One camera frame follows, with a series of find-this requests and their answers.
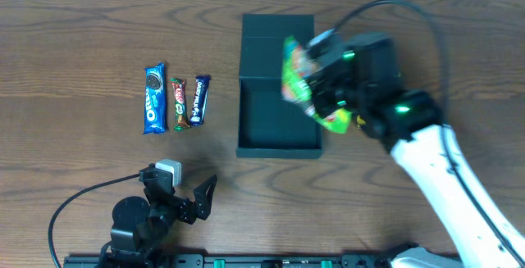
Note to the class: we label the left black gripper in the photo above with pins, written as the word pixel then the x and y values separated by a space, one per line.
pixel 180 204

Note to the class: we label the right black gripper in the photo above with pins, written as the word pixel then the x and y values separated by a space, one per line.
pixel 321 86

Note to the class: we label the green Haribo gummy bag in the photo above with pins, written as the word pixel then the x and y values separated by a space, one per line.
pixel 297 67

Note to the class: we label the blue Oreo cookie pack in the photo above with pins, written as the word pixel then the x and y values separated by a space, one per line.
pixel 155 107

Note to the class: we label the yellow Hacks candy bag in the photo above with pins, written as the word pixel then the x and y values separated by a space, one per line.
pixel 360 122

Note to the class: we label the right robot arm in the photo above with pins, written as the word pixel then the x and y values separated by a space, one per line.
pixel 363 76

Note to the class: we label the green red KitKat Milo bar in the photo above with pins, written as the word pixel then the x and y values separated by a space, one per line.
pixel 181 118

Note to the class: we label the dark green open box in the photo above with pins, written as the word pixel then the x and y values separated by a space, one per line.
pixel 269 126

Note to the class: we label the blue Dairy Milk bar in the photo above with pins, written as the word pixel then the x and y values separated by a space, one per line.
pixel 200 100

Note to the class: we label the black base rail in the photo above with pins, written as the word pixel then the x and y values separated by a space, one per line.
pixel 200 261

